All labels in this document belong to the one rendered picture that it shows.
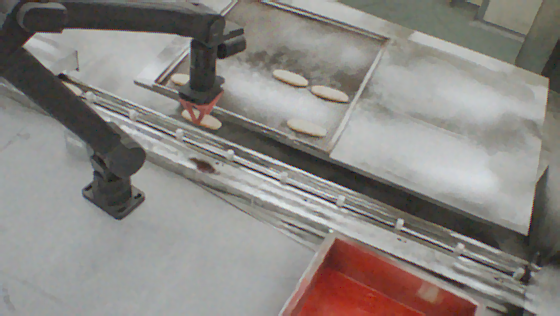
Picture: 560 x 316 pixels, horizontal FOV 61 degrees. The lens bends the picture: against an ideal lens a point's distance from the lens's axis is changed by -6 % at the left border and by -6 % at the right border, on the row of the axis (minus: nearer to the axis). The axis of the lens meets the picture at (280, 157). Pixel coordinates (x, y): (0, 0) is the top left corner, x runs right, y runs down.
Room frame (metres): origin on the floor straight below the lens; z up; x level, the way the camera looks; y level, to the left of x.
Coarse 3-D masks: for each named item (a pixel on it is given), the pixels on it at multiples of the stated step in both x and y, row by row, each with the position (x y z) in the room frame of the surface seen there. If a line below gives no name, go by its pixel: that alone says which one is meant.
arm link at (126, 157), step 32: (0, 0) 0.59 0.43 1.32; (32, 0) 0.59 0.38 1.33; (0, 32) 0.55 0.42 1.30; (32, 32) 0.59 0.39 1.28; (0, 64) 0.54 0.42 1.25; (32, 64) 0.59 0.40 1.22; (32, 96) 0.58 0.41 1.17; (64, 96) 0.62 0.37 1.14; (96, 128) 0.66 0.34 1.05; (128, 160) 0.69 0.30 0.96
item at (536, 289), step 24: (552, 168) 0.90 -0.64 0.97; (552, 192) 0.81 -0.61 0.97; (552, 216) 0.73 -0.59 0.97; (552, 240) 0.66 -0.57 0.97; (528, 264) 0.68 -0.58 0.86; (552, 264) 0.59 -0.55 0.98; (528, 288) 0.61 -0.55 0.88; (552, 288) 0.53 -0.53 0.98; (528, 312) 0.54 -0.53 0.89; (552, 312) 0.48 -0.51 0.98
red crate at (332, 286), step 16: (336, 272) 0.61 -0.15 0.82; (320, 288) 0.57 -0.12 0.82; (336, 288) 0.57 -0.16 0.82; (352, 288) 0.58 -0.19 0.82; (368, 288) 0.58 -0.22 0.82; (304, 304) 0.52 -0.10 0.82; (320, 304) 0.53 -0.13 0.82; (336, 304) 0.53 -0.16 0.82; (352, 304) 0.54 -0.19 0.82; (368, 304) 0.55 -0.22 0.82; (384, 304) 0.55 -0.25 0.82; (400, 304) 0.56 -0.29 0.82
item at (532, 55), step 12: (552, 0) 2.82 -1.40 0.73; (540, 12) 3.03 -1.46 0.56; (552, 12) 2.65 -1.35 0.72; (540, 24) 2.84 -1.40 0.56; (552, 24) 2.49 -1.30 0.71; (528, 36) 3.06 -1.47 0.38; (540, 36) 2.66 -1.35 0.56; (552, 36) 2.35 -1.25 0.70; (528, 48) 2.85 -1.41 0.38; (540, 48) 2.50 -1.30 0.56; (552, 48) 2.21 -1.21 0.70; (516, 60) 3.06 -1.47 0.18; (528, 60) 2.67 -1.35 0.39; (540, 60) 2.35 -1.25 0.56; (552, 60) 2.18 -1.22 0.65; (540, 72) 2.20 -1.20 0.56; (552, 72) 2.17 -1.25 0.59; (552, 84) 2.16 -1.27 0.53
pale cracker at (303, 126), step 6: (288, 120) 0.98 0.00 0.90; (294, 120) 0.98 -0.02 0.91; (300, 120) 0.98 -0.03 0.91; (294, 126) 0.96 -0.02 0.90; (300, 126) 0.96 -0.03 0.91; (306, 126) 0.96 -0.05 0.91; (312, 126) 0.97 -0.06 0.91; (318, 126) 0.97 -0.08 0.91; (306, 132) 0.95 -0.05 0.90; (312, 132) 0.95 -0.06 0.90; (318, 132) 0.95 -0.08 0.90; (324, 132) 0.96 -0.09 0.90
